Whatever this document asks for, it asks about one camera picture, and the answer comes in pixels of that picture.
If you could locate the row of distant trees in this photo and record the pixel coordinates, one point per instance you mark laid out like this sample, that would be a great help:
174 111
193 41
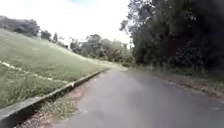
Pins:
100 48

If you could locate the grey asphalt road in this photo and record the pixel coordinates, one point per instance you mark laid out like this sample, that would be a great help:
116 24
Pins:
140 103

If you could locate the dark wood of trees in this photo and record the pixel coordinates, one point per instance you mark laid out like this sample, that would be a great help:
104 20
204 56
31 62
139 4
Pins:
180 33

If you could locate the leaf-strewn grass verge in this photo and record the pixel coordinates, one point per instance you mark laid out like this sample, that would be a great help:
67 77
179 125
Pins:
193 80

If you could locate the concrete kerb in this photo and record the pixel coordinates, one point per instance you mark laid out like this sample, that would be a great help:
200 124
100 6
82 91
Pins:
30 104

